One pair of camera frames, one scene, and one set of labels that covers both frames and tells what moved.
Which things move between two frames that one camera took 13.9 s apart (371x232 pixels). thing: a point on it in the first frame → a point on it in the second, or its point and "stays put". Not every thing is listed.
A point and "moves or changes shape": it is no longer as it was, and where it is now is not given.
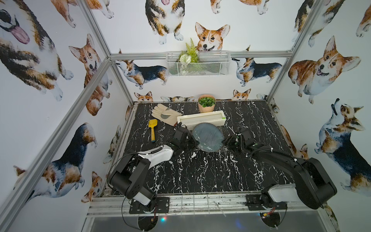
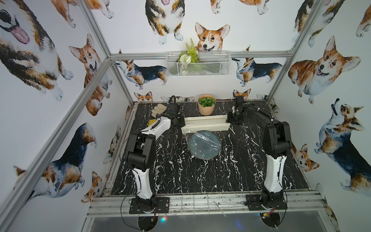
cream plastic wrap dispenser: (218, 118) moves or changes shape
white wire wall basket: (212, 64) stays put
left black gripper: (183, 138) → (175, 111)
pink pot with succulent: (206, 103) stays put
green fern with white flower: (187, 58) stays put
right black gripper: (228, 141) → (230, 119)
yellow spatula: (152, 123) stays put
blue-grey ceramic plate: (208, 136) moves or changes shape
